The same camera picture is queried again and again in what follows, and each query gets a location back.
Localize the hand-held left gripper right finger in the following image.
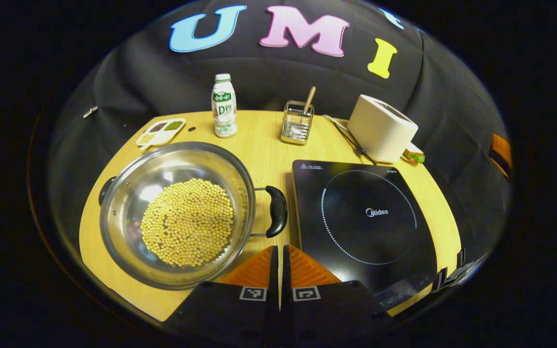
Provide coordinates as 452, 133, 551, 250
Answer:
281, 245, 395, 339

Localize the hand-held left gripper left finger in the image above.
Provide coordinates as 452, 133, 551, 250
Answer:
165, 245, 280, 339

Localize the black induction cooktop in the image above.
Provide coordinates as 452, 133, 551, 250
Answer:
292, 159, 439, 310

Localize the pile of soybeans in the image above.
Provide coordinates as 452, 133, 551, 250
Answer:
141, 178, 235, 268

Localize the stainless steel pot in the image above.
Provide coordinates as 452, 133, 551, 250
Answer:
98, 141, 289, 290

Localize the small white and green object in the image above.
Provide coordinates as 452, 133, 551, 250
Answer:
403, 143, 425, 164

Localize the white toaster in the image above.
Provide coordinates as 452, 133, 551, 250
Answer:
347, 94, 419, 164

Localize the white divided bean plate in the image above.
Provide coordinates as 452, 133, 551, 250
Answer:
136, 118, 187, 149

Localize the white green drink bottle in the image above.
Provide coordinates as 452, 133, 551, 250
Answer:
211, 73, 238, 139

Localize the black backdrop cloth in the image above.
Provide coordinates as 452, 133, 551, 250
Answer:
46, 0, 513, 271

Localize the toaster power cable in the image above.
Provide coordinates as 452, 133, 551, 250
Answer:
323, 114, 376, 165

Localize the wire utensil holder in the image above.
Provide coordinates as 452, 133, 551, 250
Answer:
280, 100, 315, 145

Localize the wooden handled spoon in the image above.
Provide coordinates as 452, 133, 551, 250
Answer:
291, 86, 317, 136

